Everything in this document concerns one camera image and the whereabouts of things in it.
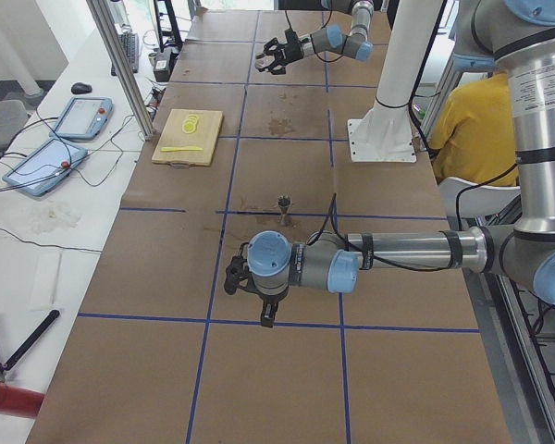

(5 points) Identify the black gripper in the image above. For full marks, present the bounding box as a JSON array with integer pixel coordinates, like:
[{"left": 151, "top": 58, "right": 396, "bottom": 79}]
[
  {"left": 224, "top": 253, "right": 278, "bottom": 327},
  {"left": 260, "top": 30, "right": 310, "bottom": 75}
]

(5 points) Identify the steel jigger measuring cup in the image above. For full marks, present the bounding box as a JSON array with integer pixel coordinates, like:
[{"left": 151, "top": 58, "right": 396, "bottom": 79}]
[{"left": 277, "top": 195, "right": 292, "bottom": 227}]

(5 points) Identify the small glass beaker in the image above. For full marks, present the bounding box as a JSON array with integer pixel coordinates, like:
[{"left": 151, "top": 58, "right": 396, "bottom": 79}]
[{"left": 254, "top": 54, "right": 270, "bottom": 72}]

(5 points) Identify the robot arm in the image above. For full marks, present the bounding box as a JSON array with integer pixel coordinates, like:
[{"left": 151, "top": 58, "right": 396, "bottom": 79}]
[
  {"left": 254, "top": 1, "right": 388, "bottom": 75},
  {"left": 224, "top": 1, "right": 555, "bottom": 327}
]

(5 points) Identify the bamboo cutting board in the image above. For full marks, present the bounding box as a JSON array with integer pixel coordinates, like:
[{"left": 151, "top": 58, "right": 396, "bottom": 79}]
[{"left": 152, "top": 109, "right": 223, "bottom": 167}]

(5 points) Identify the yellow plastic knife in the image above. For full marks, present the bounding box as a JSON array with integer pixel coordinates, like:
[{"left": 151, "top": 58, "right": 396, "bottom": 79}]
[{"left": 160, "top": 145, "right": 204, "bottom": 153}]

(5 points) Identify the black keyboard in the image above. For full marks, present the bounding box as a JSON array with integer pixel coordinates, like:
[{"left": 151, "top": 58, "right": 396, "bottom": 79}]
[{"left": 117, "top": 32, "right": 140, "bottom": 73}]

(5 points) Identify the person in yellow shirt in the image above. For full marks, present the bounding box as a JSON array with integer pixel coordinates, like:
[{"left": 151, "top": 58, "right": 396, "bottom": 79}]
[{"left": 429, "top": 71, "right": 518, "bottom": 187}]

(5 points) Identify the black computer mouse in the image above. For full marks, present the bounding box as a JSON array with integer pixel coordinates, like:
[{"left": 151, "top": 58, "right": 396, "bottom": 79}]
[{"left": 70, "top": 82, "right": 93, "bottom": 95}]

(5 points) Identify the far teach pendant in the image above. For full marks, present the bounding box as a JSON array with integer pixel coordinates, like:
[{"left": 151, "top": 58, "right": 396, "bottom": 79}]
[{"left": 51, "top": 96, "right": 113, "bottom": 142}]

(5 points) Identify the teach pendant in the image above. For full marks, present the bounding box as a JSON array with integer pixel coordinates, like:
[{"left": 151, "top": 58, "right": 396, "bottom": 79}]
[
  {"left": 51, "top": 96, "right": 113, "bottom": 142},
  {"left": 3, "top": 137, "right": 88, "bottom": 197}
]

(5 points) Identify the near teach pendant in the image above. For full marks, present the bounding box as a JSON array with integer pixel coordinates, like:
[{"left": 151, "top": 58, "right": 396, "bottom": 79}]
[{"left": 3, "top": 137, "right": 88, "bottom": 197}]

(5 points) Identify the white chair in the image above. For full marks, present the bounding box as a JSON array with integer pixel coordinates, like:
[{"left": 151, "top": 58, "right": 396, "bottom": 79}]
[{"left": 438, "top": 177, "right": 521, "bottom": 218}]

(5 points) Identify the red cylinder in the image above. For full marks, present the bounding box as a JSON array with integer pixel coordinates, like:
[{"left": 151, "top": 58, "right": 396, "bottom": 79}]
[{"left": 0, "top": 382, "right": 44, "bottom": 418}]

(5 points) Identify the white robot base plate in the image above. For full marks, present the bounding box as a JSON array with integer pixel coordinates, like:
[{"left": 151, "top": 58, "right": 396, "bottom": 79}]
[{"left": 347, "top": 117, "right": 417, "bottom": 163}]

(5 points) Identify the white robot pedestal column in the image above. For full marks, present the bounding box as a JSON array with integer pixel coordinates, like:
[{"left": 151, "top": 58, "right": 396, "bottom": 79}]
[{"left": 374, "top": 1, "right": 446, "bottom": 109}]

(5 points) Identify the aluminium frame post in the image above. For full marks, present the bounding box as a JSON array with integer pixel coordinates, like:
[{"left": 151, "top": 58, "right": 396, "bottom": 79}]
[{"left": 86, "top": 0, "right": 154, "bottom": 141}]

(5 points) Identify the black handled tool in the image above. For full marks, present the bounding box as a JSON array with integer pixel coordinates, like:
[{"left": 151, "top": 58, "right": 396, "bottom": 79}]
[{"left": 3, "top": 309, "right": 60, "bottom": 372}]

